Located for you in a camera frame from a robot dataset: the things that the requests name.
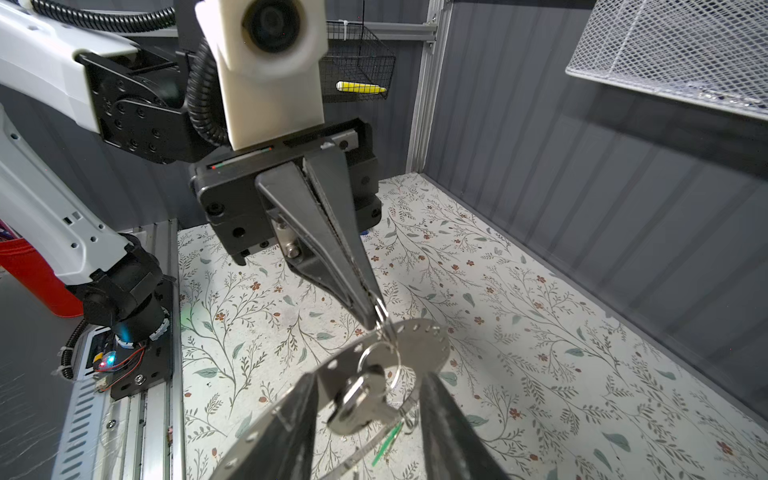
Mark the white wire basket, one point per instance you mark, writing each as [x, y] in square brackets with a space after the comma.
[707, 53]

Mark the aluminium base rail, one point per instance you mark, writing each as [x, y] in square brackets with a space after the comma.
[124, 419]

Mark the red pencil cup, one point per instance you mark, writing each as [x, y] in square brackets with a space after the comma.
[26, 265]

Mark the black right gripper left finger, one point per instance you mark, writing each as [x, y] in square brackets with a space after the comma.
[281, 444]

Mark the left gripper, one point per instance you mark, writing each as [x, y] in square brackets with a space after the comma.
[314, 216]

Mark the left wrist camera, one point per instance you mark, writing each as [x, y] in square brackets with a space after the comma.
[256, 73]

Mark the key with green tag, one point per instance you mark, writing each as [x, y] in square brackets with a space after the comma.
[388, 443]

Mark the key with black tag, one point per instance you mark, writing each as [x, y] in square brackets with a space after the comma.
[360, 403]

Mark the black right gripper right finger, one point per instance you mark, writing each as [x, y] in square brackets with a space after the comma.
[451, 448]

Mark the black wire basket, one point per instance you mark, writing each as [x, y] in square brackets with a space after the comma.
[357, 67]

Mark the silver split keyring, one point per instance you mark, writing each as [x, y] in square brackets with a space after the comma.
[384, 326]
[392, 349]

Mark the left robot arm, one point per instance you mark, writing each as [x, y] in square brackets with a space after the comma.
[117, 80]

